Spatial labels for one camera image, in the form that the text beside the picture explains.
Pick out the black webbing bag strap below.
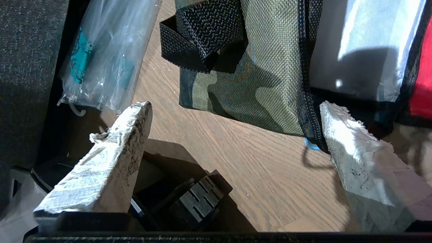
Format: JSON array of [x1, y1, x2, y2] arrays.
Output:
[[160, 7, 247, 74]]

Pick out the red case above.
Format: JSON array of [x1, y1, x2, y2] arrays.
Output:
[[409, 15, 432, 118]]

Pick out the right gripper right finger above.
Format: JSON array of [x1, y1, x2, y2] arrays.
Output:
[[319, 101, 432, 233]]

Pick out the black ribbed plastic block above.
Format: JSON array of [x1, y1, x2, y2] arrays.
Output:
[[169, 175, 233, 232]]

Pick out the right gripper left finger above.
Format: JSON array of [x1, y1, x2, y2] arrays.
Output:
[[33, 101, 153, 218]]

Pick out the dark grey fabric sofa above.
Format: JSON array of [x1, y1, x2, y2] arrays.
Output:
[[0, 0, 70, 213]]

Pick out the clear plastic bag teal print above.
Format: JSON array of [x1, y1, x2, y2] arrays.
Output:
[[57, 0, 162, 117]]

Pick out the camouflage fabric bag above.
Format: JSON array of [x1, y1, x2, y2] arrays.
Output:
[[174, 0, 432, 154]]

